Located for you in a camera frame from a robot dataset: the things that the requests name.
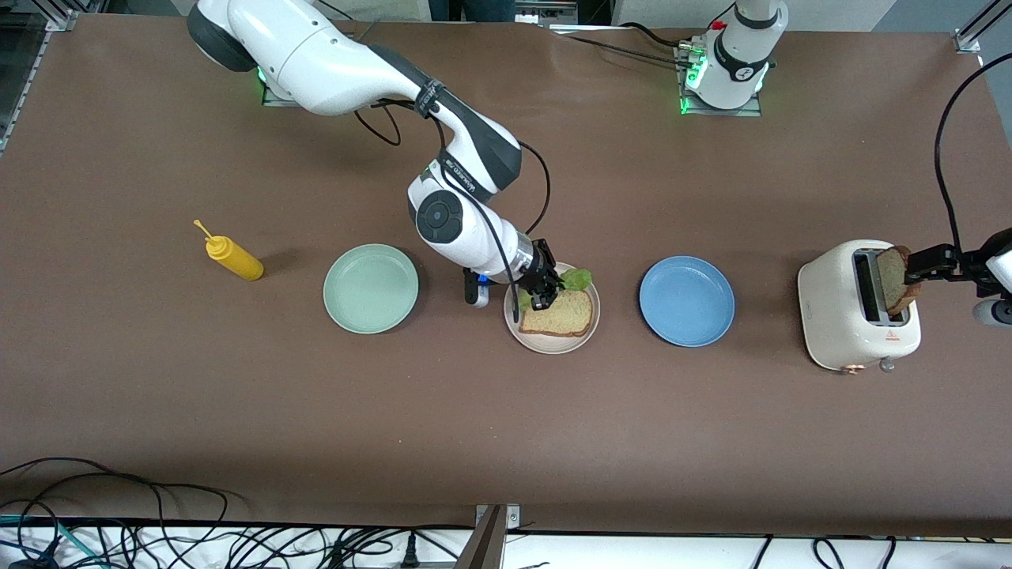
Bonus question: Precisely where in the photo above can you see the mint green plate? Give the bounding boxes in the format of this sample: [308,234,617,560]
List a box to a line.
[322,243,421,336]

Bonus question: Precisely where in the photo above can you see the white two-slot toaster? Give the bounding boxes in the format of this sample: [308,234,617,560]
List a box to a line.
[796,239,923,375]

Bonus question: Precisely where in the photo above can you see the beige plate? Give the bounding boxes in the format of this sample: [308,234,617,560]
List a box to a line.
[503,261,602,356]

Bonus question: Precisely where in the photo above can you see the person in dark trousers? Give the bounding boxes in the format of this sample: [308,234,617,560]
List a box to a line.
[430,0,516,23]

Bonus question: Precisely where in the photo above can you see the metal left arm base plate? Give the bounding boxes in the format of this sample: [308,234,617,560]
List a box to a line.
[676,43,765,118]

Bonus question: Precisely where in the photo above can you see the metal table edge bracket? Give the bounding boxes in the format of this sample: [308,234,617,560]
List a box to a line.
[454,503,522,569]

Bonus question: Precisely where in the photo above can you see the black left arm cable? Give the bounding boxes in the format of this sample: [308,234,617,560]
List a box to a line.
[934,51,1012,255]

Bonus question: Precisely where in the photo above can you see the teal floor cable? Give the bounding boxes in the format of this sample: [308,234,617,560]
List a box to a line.
[0,514,105,569]

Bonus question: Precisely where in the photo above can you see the aluminium frame profile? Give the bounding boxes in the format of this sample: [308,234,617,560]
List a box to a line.
[952,0,1012,57]
[0,6,78,156]

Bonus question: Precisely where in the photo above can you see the long black floor cable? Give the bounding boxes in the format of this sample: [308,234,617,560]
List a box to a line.
[0,456,240,569]

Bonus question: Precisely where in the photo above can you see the black base supply cable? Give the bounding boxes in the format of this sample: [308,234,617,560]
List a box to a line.
[552,22,698,70]

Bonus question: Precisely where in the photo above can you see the green lettuce leaf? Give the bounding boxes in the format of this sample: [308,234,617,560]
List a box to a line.
[517,268,595,311]

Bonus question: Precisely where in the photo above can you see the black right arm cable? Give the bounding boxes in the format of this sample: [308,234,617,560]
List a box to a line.
[353,95,553,239]

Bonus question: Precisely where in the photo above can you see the blue plate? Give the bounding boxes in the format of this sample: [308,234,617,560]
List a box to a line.
[638,254,737,349]

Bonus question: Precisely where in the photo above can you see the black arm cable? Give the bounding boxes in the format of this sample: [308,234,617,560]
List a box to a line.
[934,51,1012,255]
[353,95,553,239]

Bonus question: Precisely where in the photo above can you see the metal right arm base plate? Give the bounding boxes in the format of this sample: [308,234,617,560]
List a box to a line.
[261,67,305,108]

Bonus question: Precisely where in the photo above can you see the yellow mustard squeeze bottle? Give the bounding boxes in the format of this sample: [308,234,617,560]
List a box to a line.
[193,219,266,282]

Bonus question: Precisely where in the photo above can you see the grey metal equipment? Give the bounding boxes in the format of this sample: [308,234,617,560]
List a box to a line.
[515,0,614,32]

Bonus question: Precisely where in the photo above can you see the brown toast slice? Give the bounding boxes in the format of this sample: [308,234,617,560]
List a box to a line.
[875,244,923,319]
[519,288,595,339]

